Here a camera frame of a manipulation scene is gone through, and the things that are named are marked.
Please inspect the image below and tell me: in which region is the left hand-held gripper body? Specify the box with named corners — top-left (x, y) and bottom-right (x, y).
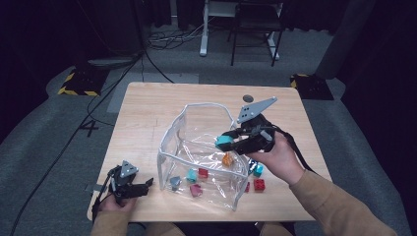
top-left (106, 159), bottom-right (141, 201)

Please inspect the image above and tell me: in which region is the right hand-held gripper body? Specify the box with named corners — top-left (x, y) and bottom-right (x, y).
top-left (236, 96), bottom-right (278, 153)

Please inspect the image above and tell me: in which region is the grey blue toy brick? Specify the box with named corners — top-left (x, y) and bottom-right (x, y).
top-left (169, 175), bottom-right (182, 192)

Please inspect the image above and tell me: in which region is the transparent plastic bag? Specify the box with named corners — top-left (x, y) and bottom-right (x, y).
top-left (156, 101), bottom-right (252, 211)

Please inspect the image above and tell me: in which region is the person's left hand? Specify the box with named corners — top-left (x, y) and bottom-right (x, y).
top-left (97, 194), bottom-right (138, 213)

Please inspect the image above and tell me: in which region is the person's right hand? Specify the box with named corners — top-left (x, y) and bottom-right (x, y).
top-left (249, 131), bottom-right (306, 186)

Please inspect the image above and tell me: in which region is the black yellow striped base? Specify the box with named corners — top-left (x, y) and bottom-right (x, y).
top-left (57, 67), bottom-right (109, 97)
top-left (289, 73), bottom-right (334, 101)

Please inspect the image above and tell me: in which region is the black chair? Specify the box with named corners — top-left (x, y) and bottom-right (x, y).
top-left (227, 0), bottom-right (285, 68)

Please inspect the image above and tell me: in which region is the grey curtain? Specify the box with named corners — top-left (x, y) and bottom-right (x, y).
top-left (315, 0), bottom-right (377, 80)

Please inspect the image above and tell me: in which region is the grey stand base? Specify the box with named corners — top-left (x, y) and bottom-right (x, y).
top-left (87, 57), bottom-right (137, 70)

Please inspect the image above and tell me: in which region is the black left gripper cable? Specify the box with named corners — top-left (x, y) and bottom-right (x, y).
top-left (91, 168), bottom-right (114, 224)

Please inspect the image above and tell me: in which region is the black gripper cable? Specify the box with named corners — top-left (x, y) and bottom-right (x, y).
top-left (271, 126), bottom-right (319, 175)
top-left (91, 168), bottom-right (114, 224)

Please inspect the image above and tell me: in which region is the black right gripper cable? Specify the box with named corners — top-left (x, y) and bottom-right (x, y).
top-left (271, 126), bottom-right (319, 175)

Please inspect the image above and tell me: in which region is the long black floor cable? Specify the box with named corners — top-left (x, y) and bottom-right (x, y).
top-left (9, 52), bottom-right (146, 236)

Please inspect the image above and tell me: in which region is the white desk frame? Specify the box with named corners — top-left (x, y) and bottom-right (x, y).
top-left (200, 0), bottom-right (281, 61)

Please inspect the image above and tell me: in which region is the short black floor cable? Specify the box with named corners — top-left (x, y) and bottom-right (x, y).
top-left (142, 48), bottom-right (175, 84)

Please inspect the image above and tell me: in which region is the cable bundle on floor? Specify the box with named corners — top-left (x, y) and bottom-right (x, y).
top-left (147, 24), bottom-right (206, 51)

